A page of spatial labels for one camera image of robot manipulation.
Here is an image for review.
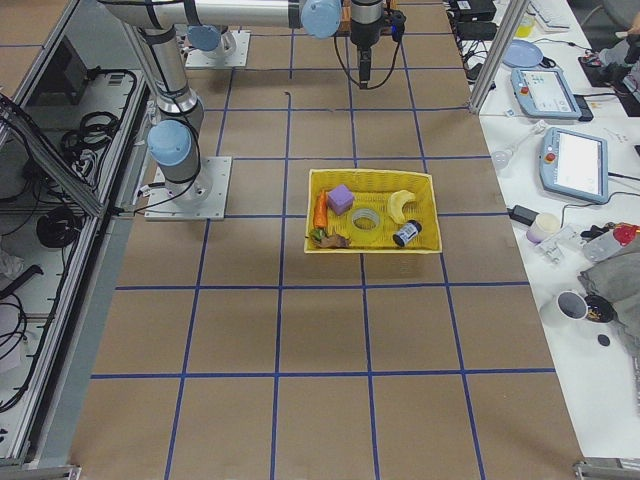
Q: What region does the white mug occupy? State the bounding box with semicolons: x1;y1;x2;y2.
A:
539;290;588;327

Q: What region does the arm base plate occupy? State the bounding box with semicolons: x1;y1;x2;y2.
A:
143;156;232;221
185;26;250;70

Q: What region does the yellow cup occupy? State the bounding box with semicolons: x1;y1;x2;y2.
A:
514;11;536;39

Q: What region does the far teach pendant tablet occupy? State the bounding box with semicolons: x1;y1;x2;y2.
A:
510;68;582;120

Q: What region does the purple foam cube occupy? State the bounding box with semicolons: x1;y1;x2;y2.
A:
327;184;355;216

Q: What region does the brown dried leaf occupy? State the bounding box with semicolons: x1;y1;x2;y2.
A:
309;228;351;249

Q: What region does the small black bowl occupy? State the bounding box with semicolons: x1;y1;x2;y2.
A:
585;294;617;324

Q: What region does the yellow wicker basket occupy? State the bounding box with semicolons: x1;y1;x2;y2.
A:
304;169;442;254

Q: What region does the orange toy carrot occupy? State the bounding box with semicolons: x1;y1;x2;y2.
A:
313;190;328;229

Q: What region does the pale yellow toy banana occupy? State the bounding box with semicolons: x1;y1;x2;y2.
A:
387;190;416;224

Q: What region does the blue plate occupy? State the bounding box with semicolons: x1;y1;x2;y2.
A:
502;39;544;68

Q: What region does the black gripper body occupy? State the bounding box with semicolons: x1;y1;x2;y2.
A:
350;0;383;49

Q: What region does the grey cloth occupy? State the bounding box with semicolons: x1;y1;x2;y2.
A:
578;251;640;358

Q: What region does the lavender white jar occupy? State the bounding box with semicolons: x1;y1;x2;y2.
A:
526;213;560;244

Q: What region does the grey metal bracket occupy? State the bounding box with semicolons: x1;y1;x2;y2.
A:
582;231;622;263

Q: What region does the black monitor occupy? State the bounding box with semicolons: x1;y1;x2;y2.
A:
26;35;88;107

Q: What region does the aluminium frame post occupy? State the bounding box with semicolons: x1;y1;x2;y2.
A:
468;0;529;114

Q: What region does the teach pendant tablet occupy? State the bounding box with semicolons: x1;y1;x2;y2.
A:
539;127;609;204
510;68;582;120

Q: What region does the black power adapter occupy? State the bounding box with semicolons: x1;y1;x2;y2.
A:
507;205;539;227

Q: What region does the black round lid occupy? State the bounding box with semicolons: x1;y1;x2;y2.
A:
597;334;611;347

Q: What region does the clear tape roll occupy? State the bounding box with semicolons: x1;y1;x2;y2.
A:
350;208;381;237

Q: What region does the red toy figure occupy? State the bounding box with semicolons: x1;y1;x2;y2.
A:
613;223;639;247

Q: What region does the black labelled can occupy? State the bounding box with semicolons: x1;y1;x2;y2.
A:
392;220;422;248

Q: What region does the near teach pendant tablet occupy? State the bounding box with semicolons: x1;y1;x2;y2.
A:
539;127;609;204

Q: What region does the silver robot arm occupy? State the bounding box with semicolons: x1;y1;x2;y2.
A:
187;25;237;58
104;1;391;206

